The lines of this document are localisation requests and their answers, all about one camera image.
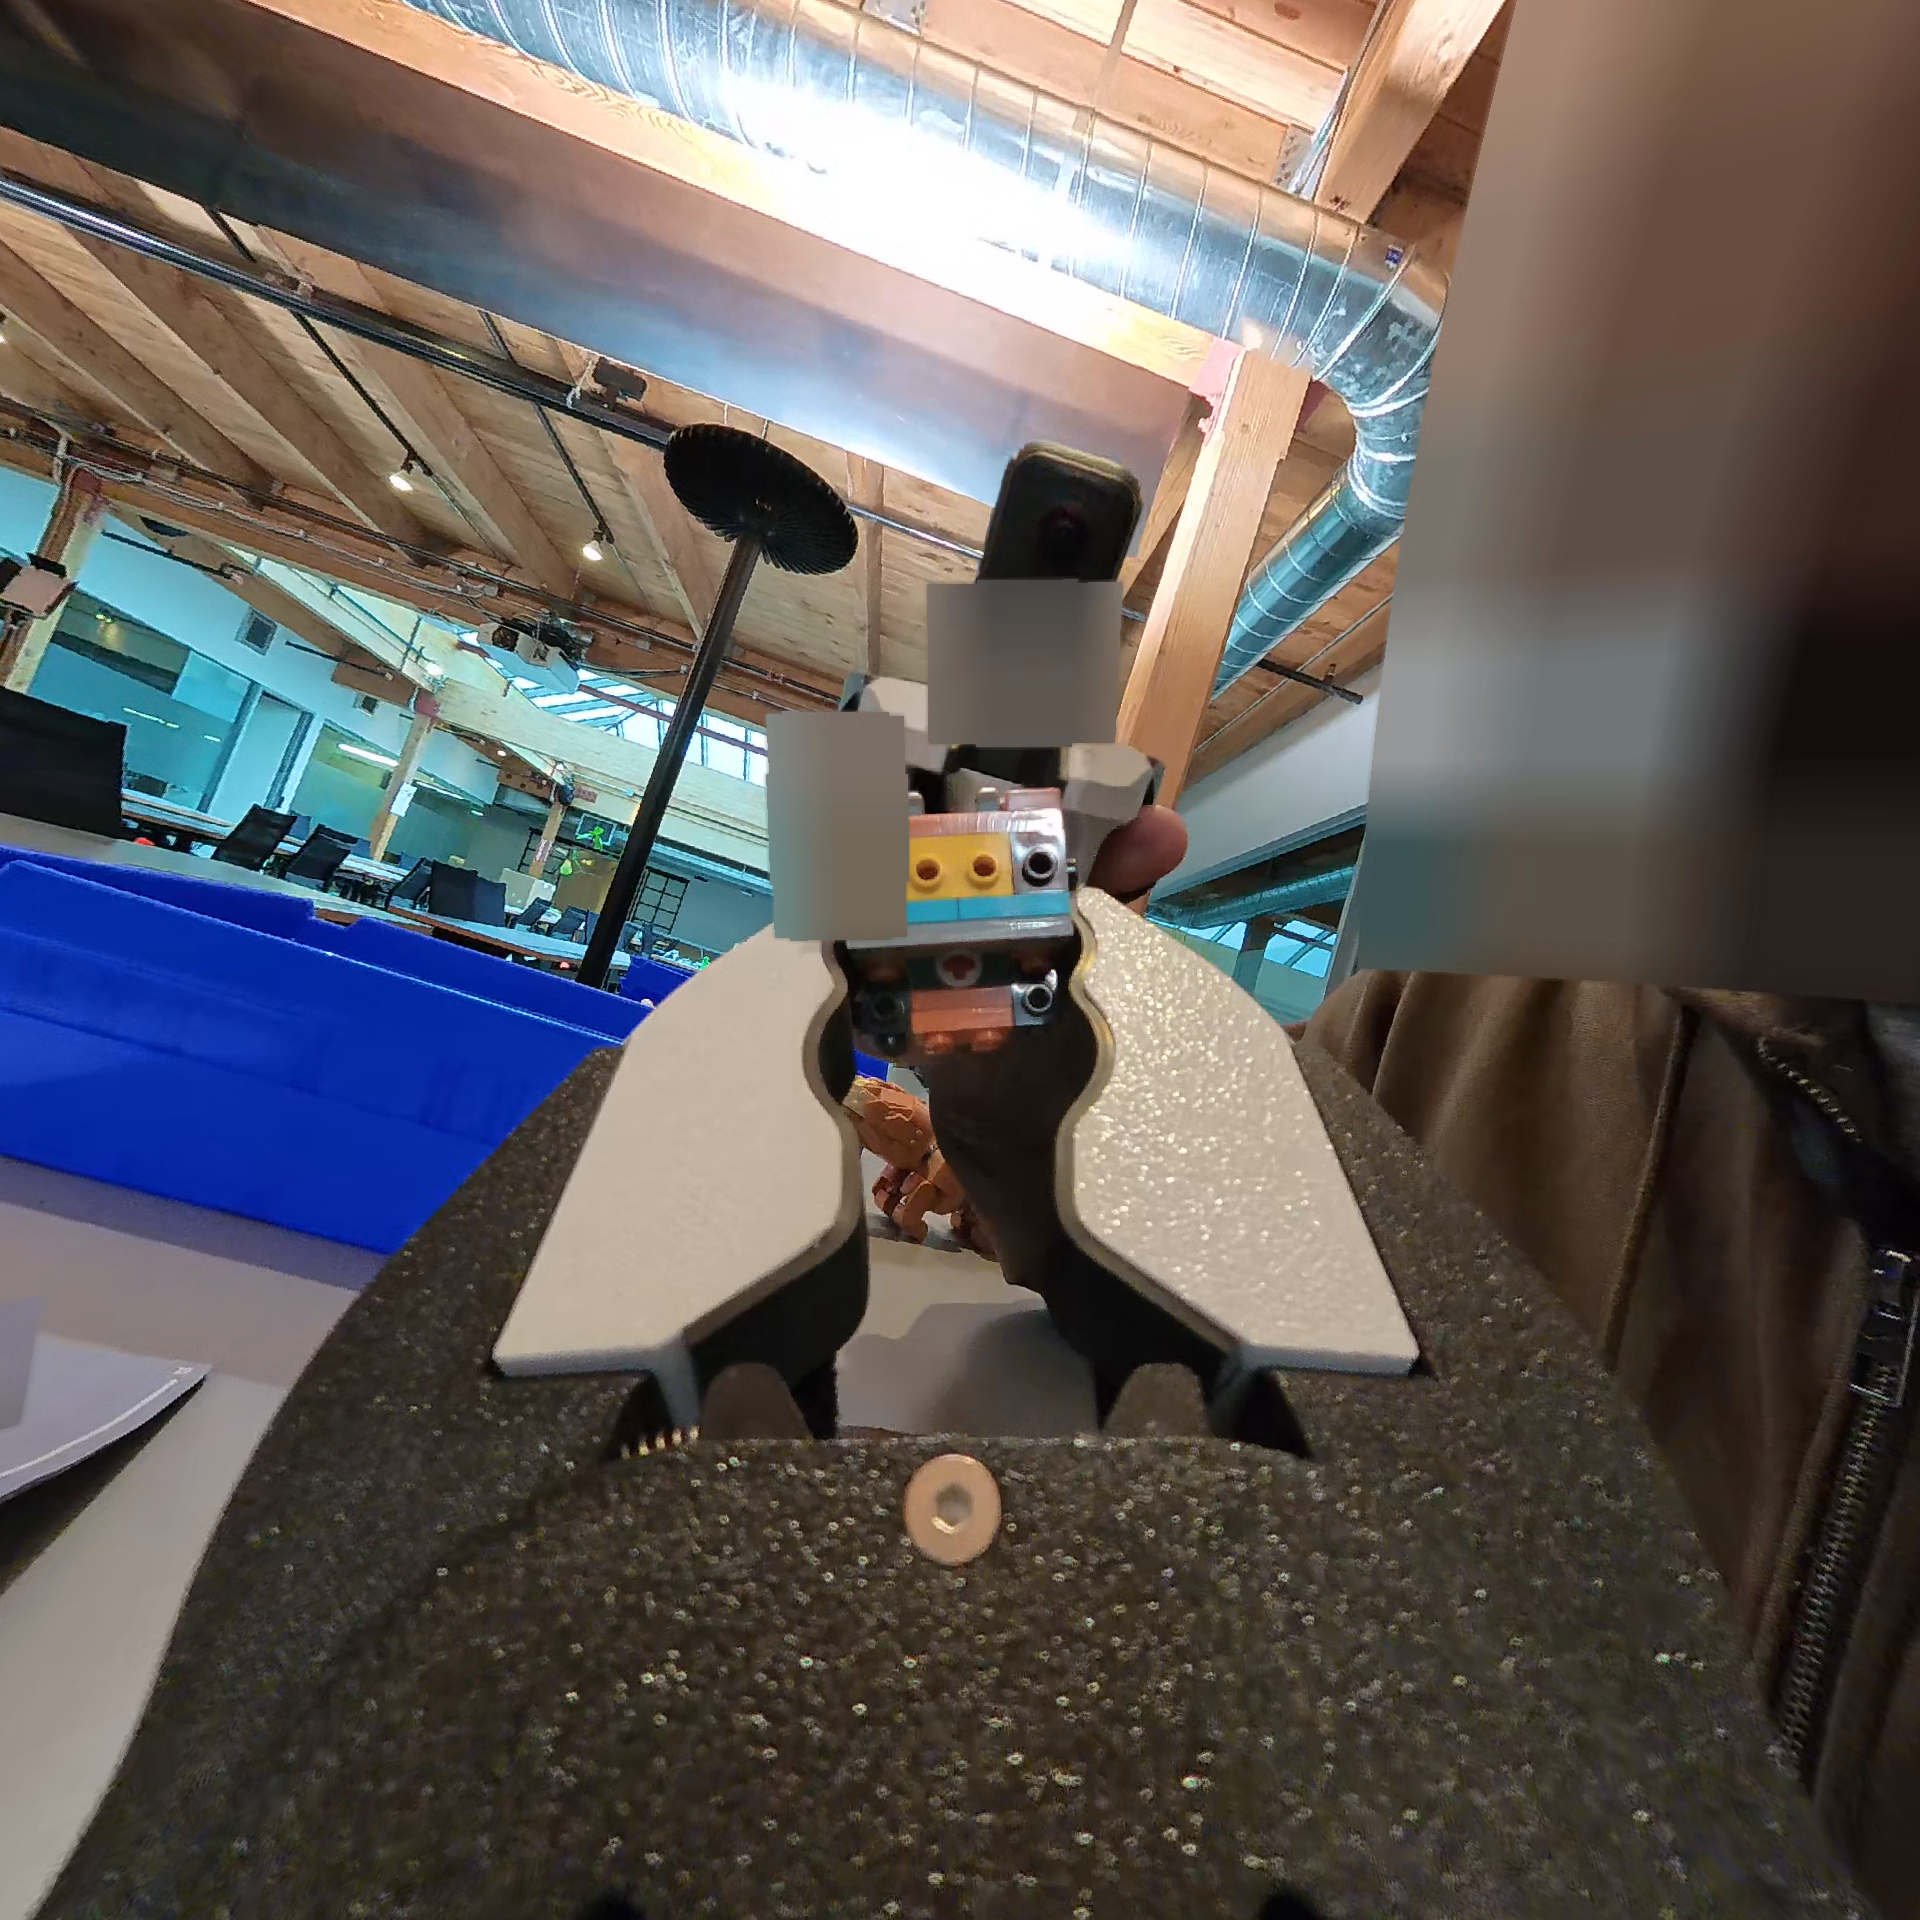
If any person's right hand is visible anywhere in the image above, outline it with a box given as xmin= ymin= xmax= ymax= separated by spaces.
xmin=921 ymin=805 xmax=1191 ymax=1308

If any black high-back chair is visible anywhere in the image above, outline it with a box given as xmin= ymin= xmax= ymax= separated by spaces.
xmin=0 ymin=687 xmax=130 ymax=842

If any brown brick figure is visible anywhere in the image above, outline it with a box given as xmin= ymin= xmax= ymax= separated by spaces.
xmin=836 ymin=1075 xmax=991 ymax=1250

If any wooden post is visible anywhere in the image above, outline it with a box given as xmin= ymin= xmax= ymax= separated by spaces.
xmin=1117 ymin=343 xmax=1316 ymax=798

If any black ribbed disc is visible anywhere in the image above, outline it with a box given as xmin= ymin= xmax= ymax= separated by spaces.
xmin=663 ymin=424 xmax=861 ymax=576

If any silver air duct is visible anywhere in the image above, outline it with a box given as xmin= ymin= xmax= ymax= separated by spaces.
xmin=397 ymin=0 xmax=1454 ymax=696

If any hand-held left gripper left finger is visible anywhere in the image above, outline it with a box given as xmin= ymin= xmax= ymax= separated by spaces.
xmin=490 ymin=930 xmax=868 ymax=1379

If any multicoloured toy brick model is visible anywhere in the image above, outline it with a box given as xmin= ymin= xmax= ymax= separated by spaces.
xmin=847 ymin=801 xmax=1085 ymax=1070

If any black stand pole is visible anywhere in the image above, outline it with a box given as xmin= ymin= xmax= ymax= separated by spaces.
xmin=577 ymin=547 xmax=755 ymax=992

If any person's brown jacket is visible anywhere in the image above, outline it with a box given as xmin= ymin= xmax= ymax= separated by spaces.
xmin=1304 ymin=967 xmax=1920 ymax=1920

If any grey instruction booklet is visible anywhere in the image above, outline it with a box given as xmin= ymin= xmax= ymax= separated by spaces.
xmin=0 ymin=1297 xmax=211 ymax=1506

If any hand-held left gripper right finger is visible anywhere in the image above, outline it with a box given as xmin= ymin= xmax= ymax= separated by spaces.
xmin=1057 ymin=884 xmax=1424 ymax=1377

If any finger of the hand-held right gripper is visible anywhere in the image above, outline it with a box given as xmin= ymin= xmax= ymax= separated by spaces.
xmin=1059 ymin=740 xmax=1170 ymax=826
xmin=836 ymin=674 xmax=956 ymax=777

